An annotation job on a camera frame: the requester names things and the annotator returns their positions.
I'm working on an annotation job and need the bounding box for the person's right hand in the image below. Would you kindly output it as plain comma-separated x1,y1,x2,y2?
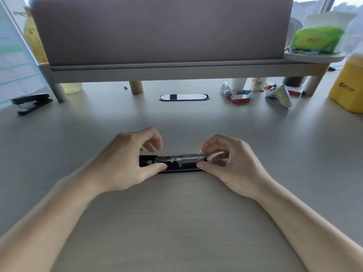
197,134,277,200

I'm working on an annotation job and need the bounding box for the person's left hand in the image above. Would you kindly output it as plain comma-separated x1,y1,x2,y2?
85,127,168,194

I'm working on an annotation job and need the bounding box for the black stapler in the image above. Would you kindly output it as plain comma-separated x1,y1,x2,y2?
11,93,53,116
139,152,206,174

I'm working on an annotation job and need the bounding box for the person's left forearm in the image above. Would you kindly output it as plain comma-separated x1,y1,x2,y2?
0,166,106,272

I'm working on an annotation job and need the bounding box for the person's right forearm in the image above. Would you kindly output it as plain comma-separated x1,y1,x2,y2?
252,180,363,272

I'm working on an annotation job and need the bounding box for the red staple box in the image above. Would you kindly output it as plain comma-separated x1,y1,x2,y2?
229,94,252,104

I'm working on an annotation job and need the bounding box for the white glue tube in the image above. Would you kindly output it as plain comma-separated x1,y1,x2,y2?
219,81,233,97

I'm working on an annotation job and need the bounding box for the grey desk shelf riser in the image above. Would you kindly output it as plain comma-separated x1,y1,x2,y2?
38,51,347,103

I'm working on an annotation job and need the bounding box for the white patterned paper cup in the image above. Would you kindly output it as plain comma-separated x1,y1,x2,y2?
251,77,268,91

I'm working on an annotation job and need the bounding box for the white game controller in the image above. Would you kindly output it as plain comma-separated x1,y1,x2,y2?
265,83,293,109

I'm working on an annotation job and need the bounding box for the dark cup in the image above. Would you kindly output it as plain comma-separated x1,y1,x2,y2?
283,76,306,87

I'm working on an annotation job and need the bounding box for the mauve fabric desk partition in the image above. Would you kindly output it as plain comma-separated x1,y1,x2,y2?
29,0,294,66

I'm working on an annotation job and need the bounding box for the closed black stapler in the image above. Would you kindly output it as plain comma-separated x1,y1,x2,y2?
11,93,53,116

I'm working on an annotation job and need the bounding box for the yellow plastic container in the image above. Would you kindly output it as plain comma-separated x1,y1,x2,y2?
328,55,363,114

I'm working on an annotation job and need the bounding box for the green tissue pack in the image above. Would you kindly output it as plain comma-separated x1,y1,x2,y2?
289,26,345,54

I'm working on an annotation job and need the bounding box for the yellow translucent bottle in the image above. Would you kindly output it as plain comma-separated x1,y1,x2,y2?
23,7,83,94

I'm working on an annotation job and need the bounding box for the white printed paper sheet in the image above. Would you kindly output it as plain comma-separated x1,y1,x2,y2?
0,2,50,105

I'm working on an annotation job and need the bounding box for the white plastic bag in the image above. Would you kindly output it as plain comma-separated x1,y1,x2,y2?
301,11,358,54

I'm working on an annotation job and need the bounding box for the oval desk cable grommet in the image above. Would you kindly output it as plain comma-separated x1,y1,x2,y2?
158,93,212,102

